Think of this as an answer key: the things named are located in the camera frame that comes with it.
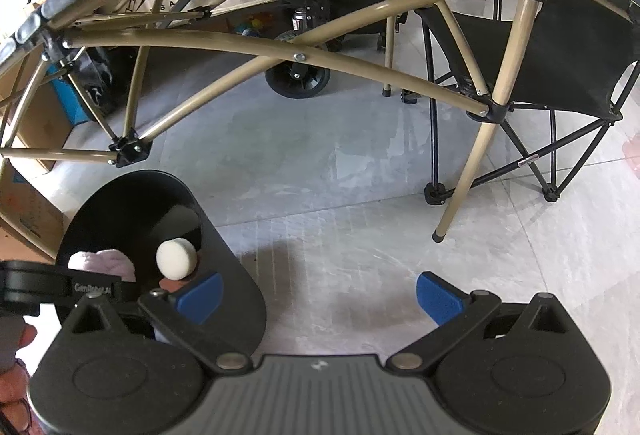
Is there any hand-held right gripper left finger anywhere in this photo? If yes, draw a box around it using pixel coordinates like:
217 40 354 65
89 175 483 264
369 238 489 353
70 271 252 373

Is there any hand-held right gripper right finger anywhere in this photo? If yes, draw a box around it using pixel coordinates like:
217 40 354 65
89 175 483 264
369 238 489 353
384 270 572 371

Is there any black waste bin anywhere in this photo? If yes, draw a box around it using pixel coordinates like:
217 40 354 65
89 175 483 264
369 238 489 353
54 170 267 356

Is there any white round sponge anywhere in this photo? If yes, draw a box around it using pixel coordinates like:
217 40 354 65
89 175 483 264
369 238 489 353
156 238 197 280

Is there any fluffy lilac headband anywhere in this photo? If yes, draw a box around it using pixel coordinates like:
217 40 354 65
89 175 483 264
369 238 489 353
67 249 137 283

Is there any person's left hand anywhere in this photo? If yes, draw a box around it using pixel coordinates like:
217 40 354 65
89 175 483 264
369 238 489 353
0 323 39 435

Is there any open cardboard box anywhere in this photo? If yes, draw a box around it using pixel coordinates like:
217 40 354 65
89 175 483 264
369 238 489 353
0 45 76 173

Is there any blue storage box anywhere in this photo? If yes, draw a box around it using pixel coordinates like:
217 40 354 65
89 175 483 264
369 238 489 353
50 67 98 126

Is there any black plastic bag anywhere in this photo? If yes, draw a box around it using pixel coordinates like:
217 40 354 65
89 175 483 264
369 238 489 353
75 45 131 120

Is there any tan folding table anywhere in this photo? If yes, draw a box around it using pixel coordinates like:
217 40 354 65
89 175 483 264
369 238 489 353
0 0 640 243

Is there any black folding chair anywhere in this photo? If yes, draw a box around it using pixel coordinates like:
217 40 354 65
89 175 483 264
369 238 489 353
395 0 640 206

